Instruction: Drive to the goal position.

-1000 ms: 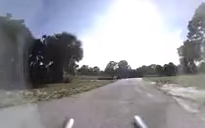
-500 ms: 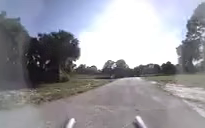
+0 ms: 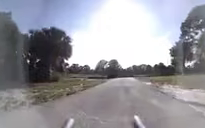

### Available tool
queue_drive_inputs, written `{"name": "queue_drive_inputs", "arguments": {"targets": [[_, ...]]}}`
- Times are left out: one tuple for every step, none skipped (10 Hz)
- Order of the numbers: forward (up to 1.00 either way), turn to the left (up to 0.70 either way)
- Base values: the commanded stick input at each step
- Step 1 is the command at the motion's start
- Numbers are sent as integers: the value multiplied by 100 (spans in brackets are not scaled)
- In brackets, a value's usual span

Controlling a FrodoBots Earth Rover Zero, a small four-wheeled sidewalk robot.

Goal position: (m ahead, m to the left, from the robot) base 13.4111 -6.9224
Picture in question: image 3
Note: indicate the group of tall trees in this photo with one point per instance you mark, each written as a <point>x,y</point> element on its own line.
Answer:
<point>196,36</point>

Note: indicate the long distant tree line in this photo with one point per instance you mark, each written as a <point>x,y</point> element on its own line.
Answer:
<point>123,69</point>

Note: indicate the robot's own part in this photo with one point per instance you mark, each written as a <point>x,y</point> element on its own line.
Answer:
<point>69,123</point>
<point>139,121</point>

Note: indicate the tall blurred trees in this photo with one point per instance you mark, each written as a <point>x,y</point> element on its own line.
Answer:
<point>3,50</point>

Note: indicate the patchy grass verge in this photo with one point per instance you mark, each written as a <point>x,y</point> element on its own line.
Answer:
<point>56,90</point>

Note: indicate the grey asphalt path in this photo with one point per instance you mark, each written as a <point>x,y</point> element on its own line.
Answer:
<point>116,100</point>

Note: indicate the grass field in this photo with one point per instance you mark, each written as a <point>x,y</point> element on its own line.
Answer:
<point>183,80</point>

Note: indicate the dark round tree clump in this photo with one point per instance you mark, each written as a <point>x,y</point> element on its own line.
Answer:
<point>48,50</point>

